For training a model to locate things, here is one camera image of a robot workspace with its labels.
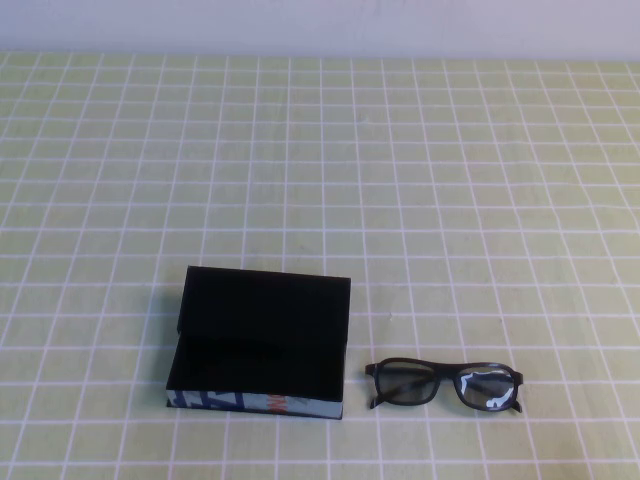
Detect black printed glasses case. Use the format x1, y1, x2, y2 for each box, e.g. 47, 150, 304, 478
164, 264, 355, 420

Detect black framed glasses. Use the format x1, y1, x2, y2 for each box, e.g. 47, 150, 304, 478
364, 357, 526, 414

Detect green checked tablecloth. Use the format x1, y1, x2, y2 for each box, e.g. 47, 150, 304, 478
0, 49, 640, 480

